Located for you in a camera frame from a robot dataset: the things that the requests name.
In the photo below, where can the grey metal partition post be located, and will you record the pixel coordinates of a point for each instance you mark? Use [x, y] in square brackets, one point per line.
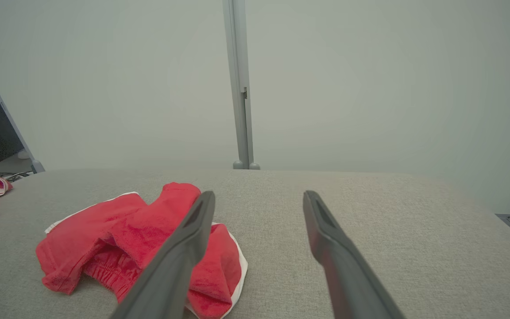
[239, 88]

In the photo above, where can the red shorts with white stripe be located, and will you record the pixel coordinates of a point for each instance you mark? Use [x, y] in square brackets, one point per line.
[104, 226]

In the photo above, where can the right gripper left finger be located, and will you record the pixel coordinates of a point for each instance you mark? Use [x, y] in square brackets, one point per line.
[171, 270]

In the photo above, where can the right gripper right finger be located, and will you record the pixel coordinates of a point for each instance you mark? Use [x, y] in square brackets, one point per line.
[348, 279]

